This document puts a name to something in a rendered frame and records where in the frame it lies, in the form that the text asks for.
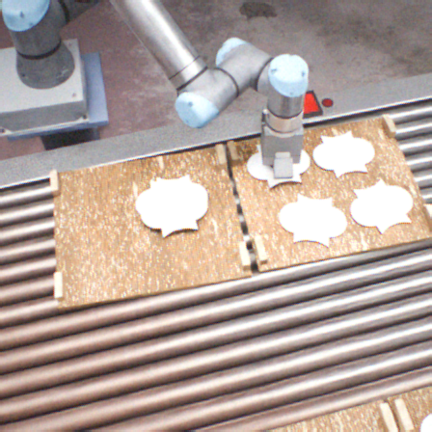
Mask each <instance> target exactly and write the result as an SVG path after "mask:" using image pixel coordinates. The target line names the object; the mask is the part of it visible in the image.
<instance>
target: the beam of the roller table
mask: <svg viewBox="0 0 432 432"><path fill-rule="evenodd" d="M316 98H317V100H318V102H319V104H320V107H321V109H322V111H323V112H322V114H323V116H320V117H314V118H309V119H304V120H302V125H303V128H306V127H311V126H316V125H320V124H325V123H329V122H338V121H342V120H347V119H352V118H357V117H360V116H365V115H369V114H374V113H378V112H383V111H388V110H392V109H396V108H401V107H403V108H406V107H410V106H415V105H420V104H424V103H428V102H432V72H430V73H426V74H422V75H418V76H413V77H408V78H403V79H398V80H393V81H390V80H389V81H384V82H380V83H375V84H370V85H365V86H361V87H356V88H351V89H346V90H342V91H337V92H332V93H327V94H319V95H316ZM324 98H330V99H331V100H332V101H333V106H331V107H328V108H327V107H323V106H322V105H321V100H322V99H324ZM264 109H267V106H262V107H257V108H253V109H248V110H243V111H238V112H233V113H229V114H225V115H220V116H219V117H218V118H217V119H216V120H213V121H212V122H211V123H209V124H208V125H207V126H206V127H203V128H199V129H197V128H193V127H190V126H189V125H187V124H186V123H184V122H182V123H177V124H172V125H167V126H162V127H157V128H153V129H149V130H144V131H139V132H134V133H129V134H124V135H120V136H116V137H111V138H106V139H101V140H96V141H91V142H87V143H83V144H78V145H73V146H68V147H63V148H54V149H50V150H46V151H41V152H36V153H31V154H30V155H26V156H21V157H17V158H12V159H8V160H3V161H0V193H4V192H8V191H12V190H17V189H21V188H26V187H31V186H36V185H40V184H44V183H49V182H51V171H52V170H58V172H64V171H70V170H77V169H83V168H90V167H95V166H101V165H108V164H114V163H121V162H126V161H133V160H139V159H146V158H152V157H158V156H164V155H171V154H177V153H183V152H189V151H195V150H200V149H209V148H214V147H216V145H221V144H222V145H227V144H228V142H229V141H234V142H235V143H237V142H241V141H246V140H251V139H255V138H259V137H260V135H261V125H260V120H261V117H262V113H263V110H264Z"/></svg>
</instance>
